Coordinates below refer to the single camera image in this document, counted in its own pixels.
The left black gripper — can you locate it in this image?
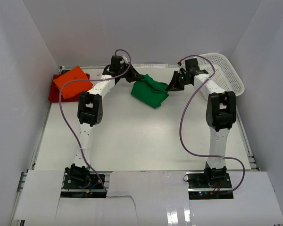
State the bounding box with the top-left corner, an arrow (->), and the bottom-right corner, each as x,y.
118,62 -> 143,82

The green t shirt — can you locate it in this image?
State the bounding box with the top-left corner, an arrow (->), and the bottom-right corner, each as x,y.
131,74 -> 169,109

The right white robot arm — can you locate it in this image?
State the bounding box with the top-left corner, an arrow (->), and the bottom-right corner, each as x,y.
166,58 -> 236,188

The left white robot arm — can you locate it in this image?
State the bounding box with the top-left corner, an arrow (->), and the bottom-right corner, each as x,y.
65,54 -> 142,189

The white perforated plastic basket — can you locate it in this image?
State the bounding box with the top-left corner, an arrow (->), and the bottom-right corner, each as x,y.
194,53 -> 245,99

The orange folded t shirt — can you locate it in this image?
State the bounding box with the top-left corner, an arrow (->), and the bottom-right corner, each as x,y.
53,66 -> 93,100

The dark red folded t shirt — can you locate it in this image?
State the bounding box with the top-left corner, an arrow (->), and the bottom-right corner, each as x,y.
48,73 -> 80,103

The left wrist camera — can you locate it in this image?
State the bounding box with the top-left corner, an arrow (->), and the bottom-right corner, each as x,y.
122,54 -> 131,64

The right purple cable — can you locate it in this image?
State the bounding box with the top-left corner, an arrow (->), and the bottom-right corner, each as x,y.
179,54 -> 246,195

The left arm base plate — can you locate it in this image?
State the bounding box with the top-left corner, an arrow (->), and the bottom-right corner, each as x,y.
60,173 -> 107,199

